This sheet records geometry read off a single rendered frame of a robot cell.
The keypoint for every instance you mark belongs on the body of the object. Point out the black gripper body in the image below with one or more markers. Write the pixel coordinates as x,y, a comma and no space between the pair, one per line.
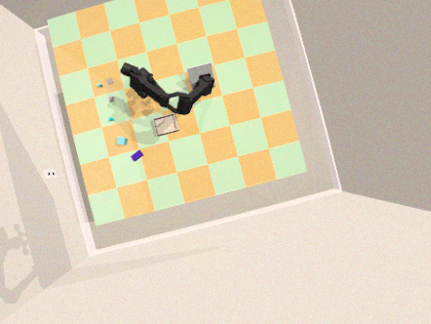
153,82

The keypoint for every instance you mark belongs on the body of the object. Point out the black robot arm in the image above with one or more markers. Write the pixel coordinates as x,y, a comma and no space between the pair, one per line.
140,81

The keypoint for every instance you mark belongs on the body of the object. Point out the light blue block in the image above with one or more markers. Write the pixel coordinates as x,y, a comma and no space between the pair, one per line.
122,140

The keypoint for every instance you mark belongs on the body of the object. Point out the beige shallow tray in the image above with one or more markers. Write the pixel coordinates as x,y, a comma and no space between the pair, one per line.
165,124

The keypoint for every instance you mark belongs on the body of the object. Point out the purple rectangular block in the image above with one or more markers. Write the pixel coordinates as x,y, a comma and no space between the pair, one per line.
137,155

